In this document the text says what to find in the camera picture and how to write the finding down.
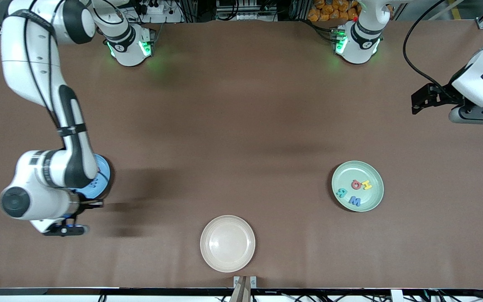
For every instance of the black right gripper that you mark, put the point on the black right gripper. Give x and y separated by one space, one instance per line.
85 204

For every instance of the brown table cover sheet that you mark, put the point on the brown table cover sheet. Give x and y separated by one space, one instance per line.
241 105

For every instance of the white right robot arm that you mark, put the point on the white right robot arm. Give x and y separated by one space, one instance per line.
32 42

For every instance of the white power strip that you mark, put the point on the white power strip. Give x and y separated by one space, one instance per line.
162 19

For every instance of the pink foam letter Q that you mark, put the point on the pink foam letter Q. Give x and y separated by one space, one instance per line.
352 185

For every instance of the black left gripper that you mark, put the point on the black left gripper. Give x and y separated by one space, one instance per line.
446 94

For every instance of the pile of orange objects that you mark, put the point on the pile of orange objects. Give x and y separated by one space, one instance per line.
321 14

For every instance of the blue round plate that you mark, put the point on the blue round plate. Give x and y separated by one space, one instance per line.
105 167

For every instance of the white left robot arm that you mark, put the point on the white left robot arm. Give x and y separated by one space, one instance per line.
363 42

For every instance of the beige round plate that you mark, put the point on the beige round plate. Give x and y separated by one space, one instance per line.
227 243

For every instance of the blue foam capital letter W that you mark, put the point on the blue foam capital letter W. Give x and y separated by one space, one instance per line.
354 202

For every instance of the green round plate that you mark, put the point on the green round plate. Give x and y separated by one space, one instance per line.
369 201

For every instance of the yellow foam letter H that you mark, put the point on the yellow foam letter H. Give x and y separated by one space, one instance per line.
367 185

